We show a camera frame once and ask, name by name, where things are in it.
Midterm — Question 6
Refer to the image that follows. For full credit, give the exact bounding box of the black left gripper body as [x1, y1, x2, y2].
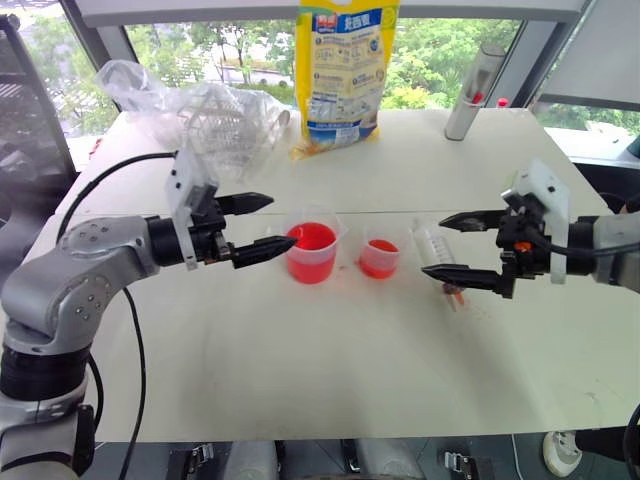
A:
[188, 192, 237, 267]

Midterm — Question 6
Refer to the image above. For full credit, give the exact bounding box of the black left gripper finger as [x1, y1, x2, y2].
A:
[215, 191, 276, 218]
[231, 235, 300, 271]

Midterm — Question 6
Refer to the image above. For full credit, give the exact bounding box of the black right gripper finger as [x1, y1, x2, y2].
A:
[438, 209, 508, 234]
[420, 264, 517, 301]

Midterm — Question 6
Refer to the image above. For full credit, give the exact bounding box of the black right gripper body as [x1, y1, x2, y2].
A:
[496, 192, 553, 282]

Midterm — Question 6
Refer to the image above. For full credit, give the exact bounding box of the large beaker red liquid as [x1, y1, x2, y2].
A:
[282, 206, 350, 286]

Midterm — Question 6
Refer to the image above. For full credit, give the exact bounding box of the clear plastic syringe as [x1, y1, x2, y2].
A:
[409, 221, 469, 314]

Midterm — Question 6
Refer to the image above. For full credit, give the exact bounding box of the small beaker red liquid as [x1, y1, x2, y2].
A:
[357, 224, 403, 281]

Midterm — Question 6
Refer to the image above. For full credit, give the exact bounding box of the white plastic basket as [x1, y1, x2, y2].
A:
[183, 83, 274, 174]

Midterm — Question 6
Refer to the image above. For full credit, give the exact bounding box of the silver metal cylinder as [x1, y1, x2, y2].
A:
[443, 43, 508, 143]

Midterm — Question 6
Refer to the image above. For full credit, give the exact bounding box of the crumpled clear plastic bag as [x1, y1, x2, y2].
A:
[94, 59, 292, 185]

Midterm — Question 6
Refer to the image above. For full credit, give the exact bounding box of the yellow printed food bag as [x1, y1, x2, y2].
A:
[289, 0, 402, 162]

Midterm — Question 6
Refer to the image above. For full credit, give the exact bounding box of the silver metal latch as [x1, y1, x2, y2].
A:
[185, 441, 217, 478]
[443, 449, 477, 479]

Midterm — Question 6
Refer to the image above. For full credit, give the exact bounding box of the white power plug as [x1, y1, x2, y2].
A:
[542, 430, 584, 477]

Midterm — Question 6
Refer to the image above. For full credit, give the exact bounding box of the grey rounded shape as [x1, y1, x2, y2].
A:
[223, 439, 282, 480]

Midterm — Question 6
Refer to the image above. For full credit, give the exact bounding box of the black mesh office chair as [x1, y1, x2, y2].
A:
[0, 13, 78, 261]

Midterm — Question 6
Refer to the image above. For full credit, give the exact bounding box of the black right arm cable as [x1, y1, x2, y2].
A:
[529, 238, 624, 262]

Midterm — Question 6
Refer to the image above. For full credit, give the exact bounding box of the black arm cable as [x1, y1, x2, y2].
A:
[529, 238, 624, 262]
[56, 151, 180, 480]

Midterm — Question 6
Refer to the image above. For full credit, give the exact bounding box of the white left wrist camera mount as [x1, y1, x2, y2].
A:
[167, 146, 219, 272]

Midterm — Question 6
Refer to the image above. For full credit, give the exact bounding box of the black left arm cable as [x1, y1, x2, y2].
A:
[56, 151, 180, 480]

